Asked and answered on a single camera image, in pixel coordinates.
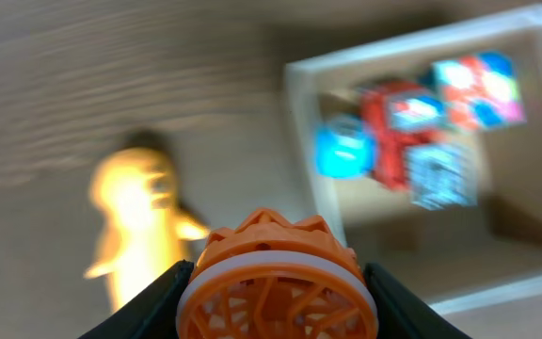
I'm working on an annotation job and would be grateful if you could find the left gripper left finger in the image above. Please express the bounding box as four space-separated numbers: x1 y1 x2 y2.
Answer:
79 260 195 339

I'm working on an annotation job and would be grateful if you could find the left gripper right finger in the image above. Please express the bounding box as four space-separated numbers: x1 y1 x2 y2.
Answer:
363 263 471 339

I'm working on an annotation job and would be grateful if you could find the orange round plastic toy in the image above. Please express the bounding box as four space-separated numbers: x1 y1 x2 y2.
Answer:
176 208 379 339

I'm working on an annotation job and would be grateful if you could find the yellow rubber figure toy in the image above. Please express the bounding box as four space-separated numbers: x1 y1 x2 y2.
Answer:
84 147 210 313

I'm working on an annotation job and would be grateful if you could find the white cardboard box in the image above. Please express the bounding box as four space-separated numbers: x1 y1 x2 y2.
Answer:
285 4 542 314

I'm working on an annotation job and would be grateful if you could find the blue ball toy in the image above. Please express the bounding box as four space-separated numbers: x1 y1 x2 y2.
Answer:
315 114 377 179

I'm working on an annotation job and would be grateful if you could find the red toy truck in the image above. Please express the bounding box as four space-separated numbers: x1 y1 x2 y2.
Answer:
360 80 477 210

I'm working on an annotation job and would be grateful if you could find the multicoloured puzzle cube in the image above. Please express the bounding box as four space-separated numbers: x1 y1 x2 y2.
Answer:
421 50 526 133

